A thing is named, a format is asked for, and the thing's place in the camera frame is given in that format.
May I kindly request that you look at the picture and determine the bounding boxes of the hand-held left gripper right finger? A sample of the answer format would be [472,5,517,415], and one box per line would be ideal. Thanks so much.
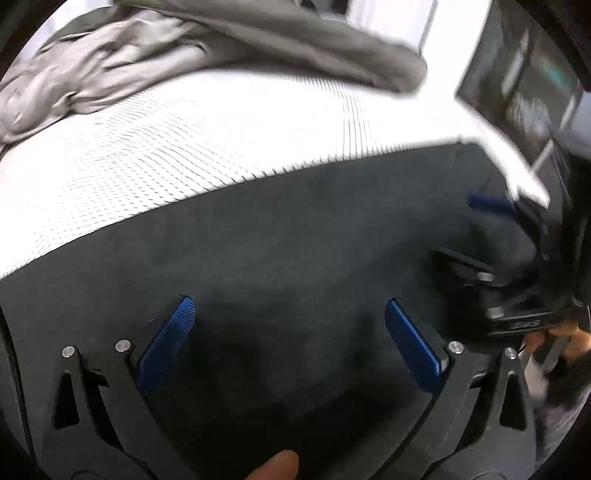
[385,298,539,480]

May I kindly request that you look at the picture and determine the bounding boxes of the white honeycomb mattress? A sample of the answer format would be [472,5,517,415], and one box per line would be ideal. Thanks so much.
[0,65,550,282]

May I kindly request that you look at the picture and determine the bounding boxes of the person's right forearm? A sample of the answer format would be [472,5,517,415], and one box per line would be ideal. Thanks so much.
[536,351,591,462]

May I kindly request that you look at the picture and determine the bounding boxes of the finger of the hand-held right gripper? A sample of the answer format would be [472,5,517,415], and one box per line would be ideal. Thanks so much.
[434,247,509,289]
[466,191,551,241]

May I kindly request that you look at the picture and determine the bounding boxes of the grey duvet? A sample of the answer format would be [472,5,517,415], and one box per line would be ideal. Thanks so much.
[0,0,428,146]

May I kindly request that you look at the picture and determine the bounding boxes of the black pants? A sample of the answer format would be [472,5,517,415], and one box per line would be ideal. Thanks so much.
[0,142,550,480]

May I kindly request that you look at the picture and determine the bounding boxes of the white wardrobe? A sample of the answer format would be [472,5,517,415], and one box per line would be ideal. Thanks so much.
[346,0,495,61]

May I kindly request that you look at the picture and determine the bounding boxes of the person's left hand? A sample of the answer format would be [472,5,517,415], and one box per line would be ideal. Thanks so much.
[244,449,301,480]

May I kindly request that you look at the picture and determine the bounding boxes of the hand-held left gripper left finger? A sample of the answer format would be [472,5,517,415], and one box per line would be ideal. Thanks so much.
[44,295,204,480]

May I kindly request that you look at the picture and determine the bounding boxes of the person's right hand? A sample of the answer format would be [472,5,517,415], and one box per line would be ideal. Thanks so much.
[525,320,591,366]

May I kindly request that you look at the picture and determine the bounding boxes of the dark shelf unit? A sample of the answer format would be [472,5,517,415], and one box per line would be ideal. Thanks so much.
[455,0,591,167]

